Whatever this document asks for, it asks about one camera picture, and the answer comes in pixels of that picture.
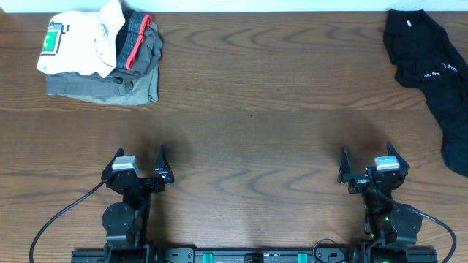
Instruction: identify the black t-shirt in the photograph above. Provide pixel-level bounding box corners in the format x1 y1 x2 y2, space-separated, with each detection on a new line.
383 9 467 177

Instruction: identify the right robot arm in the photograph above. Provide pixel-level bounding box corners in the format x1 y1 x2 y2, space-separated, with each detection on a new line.
339 142 423 262

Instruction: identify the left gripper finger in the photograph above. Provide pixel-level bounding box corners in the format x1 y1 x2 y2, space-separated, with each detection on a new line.
154 144 171 176
105 148 124 171

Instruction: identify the olive grey folded garment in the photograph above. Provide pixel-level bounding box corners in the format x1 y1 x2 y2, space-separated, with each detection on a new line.
46 23 162 106

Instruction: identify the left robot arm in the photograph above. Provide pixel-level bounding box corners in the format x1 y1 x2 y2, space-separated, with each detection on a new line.
101 145 174 263

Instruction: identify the black garment red trim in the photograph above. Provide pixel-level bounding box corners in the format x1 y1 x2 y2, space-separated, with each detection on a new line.
116 10 152 70

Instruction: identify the white printed t-shirt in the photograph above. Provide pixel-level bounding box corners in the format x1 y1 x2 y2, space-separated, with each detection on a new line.
37 0 125 77

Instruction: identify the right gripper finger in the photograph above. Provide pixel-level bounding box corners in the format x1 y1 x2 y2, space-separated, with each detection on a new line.
386 142 410 169
339 148 352 175

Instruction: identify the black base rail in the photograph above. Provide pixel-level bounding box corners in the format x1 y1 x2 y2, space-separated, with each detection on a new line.
71 248 439 263

